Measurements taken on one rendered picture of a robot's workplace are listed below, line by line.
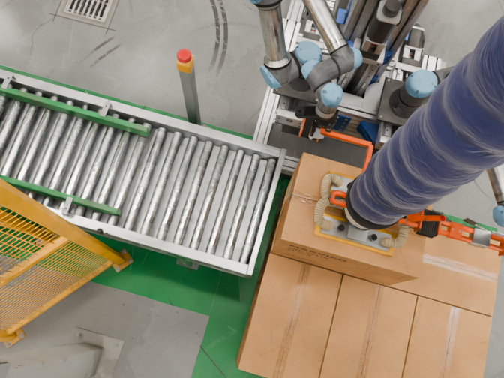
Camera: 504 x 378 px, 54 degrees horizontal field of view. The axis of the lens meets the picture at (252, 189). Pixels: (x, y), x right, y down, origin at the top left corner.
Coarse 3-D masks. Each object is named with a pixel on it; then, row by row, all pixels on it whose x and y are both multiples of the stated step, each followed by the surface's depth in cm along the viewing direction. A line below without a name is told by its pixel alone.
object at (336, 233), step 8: (328, 216) 210; (336, 224) 209; (344, 224) 209; (320, 232) 208; (328, 232) 208; (336, 232) 208; (344, 232) 208; (368, 232) 209; (376, 232) 209; (384, 232) 210; (392, 232) 210; (336, 240) 208; (344, 240) 208; (352, 240) 207; (368, 240) 208; (376, 240) 208; (368, 248) 208; (376, 248) 208; (384, 248) 207; (392, 248) 208
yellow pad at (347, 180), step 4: (328, 172) 216; (332, 172) 215; (336, 172) 215; (340, 176) 214; (344, 176) 215; (348, 176) 215; (344, 180) 214; (348, 180) 214; (352, 180) 214; (332, 184) 213; (344, 184) 214; (348, 184) 211; (332, 188) 213; (336, 188) 213; (340, 188) 213; (344, 188) 213; (340, 196) 214
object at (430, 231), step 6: (426, 210) 199; (420, 222) 197; (426, 222) 199; (432, 222) 199; (438, 222) 199; (414, 228) 202; (420, 228) 197; (426, 228) 198; (432, 228) 198; (438, 228) 197; (420, 234) 200; (426, 234) 198; (432, 234) 197; (438, 234) 196
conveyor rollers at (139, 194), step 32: (0, 96) 274; (64, 128) 275; (96, 128) 273; (160, 128) 274; (32, 160) 268; (64, 160) 267; (96, 160) 268; (224, 160) 272; (256, 160) 272; (32, 192) 262; (64, 192) 263; (160, 192) 266; (192, 192) 266; (224, 192) 268; (128, 224) 260; (160, 224) 261; (256, 224) 263; (224, 256) 258
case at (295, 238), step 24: (312, 168) 217; (336, 168) 218; (360, 168) 219; (288, 192) 245; (312, 192) 214; (288, 216) 211; (312, 216) 212; (336, 216) 212; (288, 240) 208; (312, 240) 209; (408, 240) 211; (336, 264) 229; (360, 264) 213; (384, 264) 208; (408, 264) 209
